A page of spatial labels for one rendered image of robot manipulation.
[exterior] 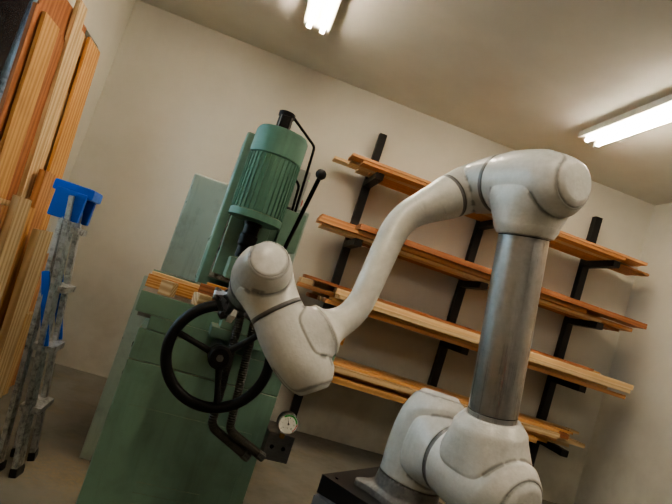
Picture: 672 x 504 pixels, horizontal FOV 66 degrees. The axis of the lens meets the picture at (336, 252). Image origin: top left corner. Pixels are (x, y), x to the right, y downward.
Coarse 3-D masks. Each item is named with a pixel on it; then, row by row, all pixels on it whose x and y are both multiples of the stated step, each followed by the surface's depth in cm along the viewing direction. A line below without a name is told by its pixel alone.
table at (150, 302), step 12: (144, 288) 151; (144, 300) 145; (156, 300) 146; (168, 300) 147; (180, 300) 150; (144, 312) 145; (156, 312) 146; (168, 312) 147; (180, 312) 148; (216, 312) 151; (192, 324) 149; (204, 324) 150; (216, 324) 147; (216, 336) 141; (228, 336) 142; (240, 336) 143
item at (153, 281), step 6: (150, 276) 160; (156, 276) 161; (150, 282) 160; (156, 282) 161; (156, 288) 161; (180, 288) 163; (186, 288) 163; (192, 288) 164; (198, 288) 165; (180, 294) 163; (186, 294) 163; (192, 294) 164; (342, 342) 176
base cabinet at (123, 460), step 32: (128, 384) 144; (160, 384) 146; (192, 384) 149; (128, 416) 144; (160, 416) 146; (192, 416) 149; (224, 416) 151; (256, 416) 153; (96, 448) 142; (128, 448) 144; (160, 448) 146; (192, 448) 148; (224, 448) 151; (96, 480) 142; (128, 480) 144; (160, 480) 146; (192, 480) 148; (224, 480) 151
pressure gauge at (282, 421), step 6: (282, 414) 150; (288, 414) 149; (294, 414) 150; (282, 420) 149; (288, 420) 150; (294, 420) 150; (282, 426) 149; (288, 426) 150; (294, 426) 150; (282, 432) 149; (288, 432) 150; (294, 432) 150; (282, 438) 151
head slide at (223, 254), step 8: (232, 216) 176; (232, 224) 176; (240, 224) 177; (232, 232) 176; (240, 232) 177; (264, 232) 179; (224, 240) 176; (232, 240) 176; (264, 240) 179; (224, 248) 176; (232, 248) 176; (224, 256) 176; (216, 264) 175; (224, 264) 176; (216, 272) 175
